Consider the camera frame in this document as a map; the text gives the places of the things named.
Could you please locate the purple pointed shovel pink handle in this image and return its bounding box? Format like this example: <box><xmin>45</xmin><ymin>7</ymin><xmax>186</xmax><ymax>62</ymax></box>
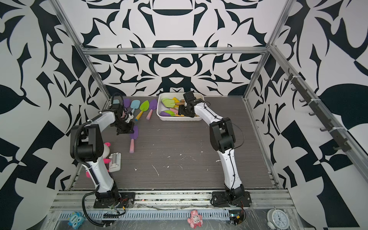
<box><xmin>129</xmin><ymin>126</ymin><xmax>139</xmax><ymax>153</ymax></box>

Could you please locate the white plastic storage box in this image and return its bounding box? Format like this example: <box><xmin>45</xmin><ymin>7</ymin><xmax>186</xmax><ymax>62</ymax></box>
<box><xmin>156</xmin><ymin>92</ymin><xmax>202</xmax><ymax>121</ymax></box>

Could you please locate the purple square shovel pink handle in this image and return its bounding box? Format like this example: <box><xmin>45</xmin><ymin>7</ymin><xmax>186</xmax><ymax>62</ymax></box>
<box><xmin>123</xmin><ymin>98</ymin><xmax>131</xmax><ymax>116</ymax></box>

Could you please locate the blue toy shovel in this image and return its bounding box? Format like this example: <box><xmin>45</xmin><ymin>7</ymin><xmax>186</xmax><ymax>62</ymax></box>
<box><xmin>130</xmin><ymin>100</ymin><xmax>140</xmax><ymax>114</ymax></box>

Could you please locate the green shovel yellow handle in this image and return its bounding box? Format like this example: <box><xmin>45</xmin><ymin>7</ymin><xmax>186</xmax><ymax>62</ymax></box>
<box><xmin>135</xmin><ymin>100</ymin><xmax>150</xmax><ymax>121</ymax></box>

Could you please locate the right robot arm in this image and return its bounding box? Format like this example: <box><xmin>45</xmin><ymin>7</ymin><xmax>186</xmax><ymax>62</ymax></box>
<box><xmin>178</xmin><ymin>92</ymin><xmax>244</xmax><ymax>201</ymax></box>

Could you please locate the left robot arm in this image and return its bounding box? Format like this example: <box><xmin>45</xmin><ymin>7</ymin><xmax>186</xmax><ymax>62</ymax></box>
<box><xmin>70</xmin><ymin>100</ymin><xmax>134</xmax><ymax>200</ymax></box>

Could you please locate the pink striped plush doll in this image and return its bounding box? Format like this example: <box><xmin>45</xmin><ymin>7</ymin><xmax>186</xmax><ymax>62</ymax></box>
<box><xmin>103</xmin><ymin>142</ymin><xmax>111</xmax><ymax>172</ymax></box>

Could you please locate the white brush block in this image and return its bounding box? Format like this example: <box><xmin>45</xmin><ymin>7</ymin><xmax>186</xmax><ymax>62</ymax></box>
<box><xmin>109</xmin><ymin>152</ymin><xmax>121</xmax><ymax>173</ymax></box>

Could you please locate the blue owl toy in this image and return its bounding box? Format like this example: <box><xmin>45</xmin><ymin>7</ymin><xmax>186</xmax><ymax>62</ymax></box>
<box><xmin>68</xmin><ymin>212</ymin><xmax>85</xmax><ymax>230</ymax></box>

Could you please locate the pink bear toy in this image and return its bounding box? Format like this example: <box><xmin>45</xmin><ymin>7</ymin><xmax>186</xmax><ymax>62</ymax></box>
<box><xmin>187</xmin><ymin>210</ymin><xmax>203</xmax><ymax>229</ymax></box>

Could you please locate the small green circuit board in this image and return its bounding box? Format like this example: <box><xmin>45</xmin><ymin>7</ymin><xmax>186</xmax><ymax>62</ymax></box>
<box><xmin>229</xmin><ymin>210</ymin><xmax>246</xmax><ymax>226</ymax></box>

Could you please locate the white alarm clock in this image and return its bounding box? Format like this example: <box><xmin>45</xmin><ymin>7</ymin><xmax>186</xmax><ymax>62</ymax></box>
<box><xmin>266</xmin><ymin>209</ymin><xmax>290</xmax><ymax>230</ymax></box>

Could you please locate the green shovel brown handle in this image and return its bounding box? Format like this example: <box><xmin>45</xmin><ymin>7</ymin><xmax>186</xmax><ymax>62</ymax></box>
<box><xmin>161</xmin><ymin>98</ymin><xmax>176</xmax><ymax>108</ymax></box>

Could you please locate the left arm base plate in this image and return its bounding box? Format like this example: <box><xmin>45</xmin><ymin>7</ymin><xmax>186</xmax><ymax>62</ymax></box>
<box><xmin>94</xmin><ymin>192</ymin><xmax>136</xmax><ymax>209</ymax></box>

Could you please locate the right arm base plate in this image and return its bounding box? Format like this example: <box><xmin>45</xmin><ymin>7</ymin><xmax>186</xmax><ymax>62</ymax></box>
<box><xmin>210</xmin><ymin>191</ymin><xmax>252</xmax><ymax>208</ymax></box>

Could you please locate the white slotted cable duct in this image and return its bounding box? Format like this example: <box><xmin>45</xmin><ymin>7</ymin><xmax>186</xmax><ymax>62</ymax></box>
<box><xmin>58</xmin><ymin>210</ymin><xmax>231</xmax><ymax>221</ymax></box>

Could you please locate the black wall hook rack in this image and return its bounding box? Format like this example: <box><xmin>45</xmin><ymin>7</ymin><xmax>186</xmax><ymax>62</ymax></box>
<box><xmin>286</xmin><ymin>73</ymin><xmax>352</xmax><ymax>152</ymax></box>

